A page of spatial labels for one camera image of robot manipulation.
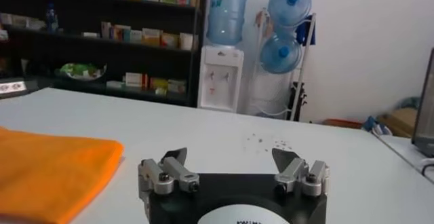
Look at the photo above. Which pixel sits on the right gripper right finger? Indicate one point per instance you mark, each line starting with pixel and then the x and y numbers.
pixel 293 171

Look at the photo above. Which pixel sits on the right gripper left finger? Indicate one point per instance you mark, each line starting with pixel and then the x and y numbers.
pixel 176 171

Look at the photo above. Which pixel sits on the orange t-shirt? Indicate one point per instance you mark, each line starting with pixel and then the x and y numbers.
pixel 51 171

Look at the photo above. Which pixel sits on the pile of grey clothes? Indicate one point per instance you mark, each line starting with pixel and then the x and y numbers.
pixel 408 103

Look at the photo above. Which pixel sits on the black stand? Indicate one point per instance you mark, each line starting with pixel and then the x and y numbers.
pixel 298 99

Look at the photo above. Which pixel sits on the blue white bag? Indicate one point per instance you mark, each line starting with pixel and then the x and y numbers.
pixel 376 127

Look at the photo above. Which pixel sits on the white metal jug rack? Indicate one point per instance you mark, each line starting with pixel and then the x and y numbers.
pixel 301 76

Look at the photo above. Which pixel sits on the red white medicine box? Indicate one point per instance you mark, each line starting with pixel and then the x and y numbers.
pixel 135 80

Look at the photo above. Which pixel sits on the white water dispenser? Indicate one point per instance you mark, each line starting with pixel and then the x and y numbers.
pixel 220 79

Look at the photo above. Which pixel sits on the brown cardboard box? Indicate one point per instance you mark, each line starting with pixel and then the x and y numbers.
pixel 400 121

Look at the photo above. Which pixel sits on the blue water jug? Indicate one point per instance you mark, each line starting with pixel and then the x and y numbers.
pixel 288 4
pixel 226 15
pixel 279 54

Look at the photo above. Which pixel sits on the white paper cup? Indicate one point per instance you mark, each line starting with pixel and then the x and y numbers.
pixel 186 41

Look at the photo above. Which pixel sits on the orange white medicine box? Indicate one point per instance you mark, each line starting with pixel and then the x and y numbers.
pixel 151 37

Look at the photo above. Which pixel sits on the dark blue hanging cloth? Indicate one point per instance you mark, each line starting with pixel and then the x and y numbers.
pixel 305 33

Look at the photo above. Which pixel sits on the bowl of green packets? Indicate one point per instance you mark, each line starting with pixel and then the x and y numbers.
pixel 81 71

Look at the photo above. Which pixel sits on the grey laptop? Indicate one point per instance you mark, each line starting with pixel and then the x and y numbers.
pixel 427 116

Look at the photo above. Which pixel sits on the black shelving unit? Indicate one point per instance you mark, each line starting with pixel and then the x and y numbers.
pixel 84 52

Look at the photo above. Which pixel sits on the white socket panel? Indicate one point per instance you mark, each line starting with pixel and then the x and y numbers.
pixel 12 87

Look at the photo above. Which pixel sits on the blue plastic bottle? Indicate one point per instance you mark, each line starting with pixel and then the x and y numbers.
pixel 52 20

